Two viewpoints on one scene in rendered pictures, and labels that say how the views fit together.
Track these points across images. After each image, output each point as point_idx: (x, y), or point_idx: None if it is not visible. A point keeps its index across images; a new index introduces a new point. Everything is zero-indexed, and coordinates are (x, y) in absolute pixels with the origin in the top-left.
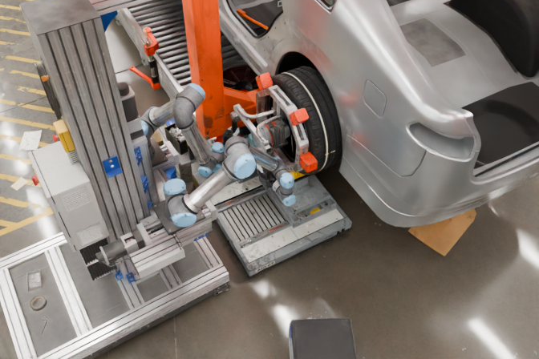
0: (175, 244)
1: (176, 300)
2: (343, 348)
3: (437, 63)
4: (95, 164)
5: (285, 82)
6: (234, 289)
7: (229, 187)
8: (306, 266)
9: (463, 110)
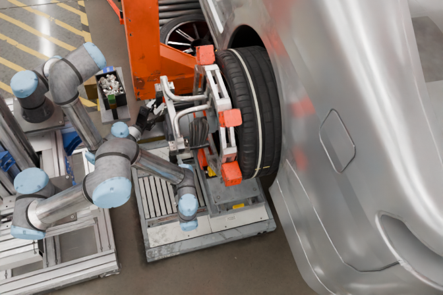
0: (31, 243)
1: (45, 284)
2: None
3: (430, 80)
4: None
5: (226, 65)
6: (126, 273)
7: (159, 152)
8: (213, 265)
9: None
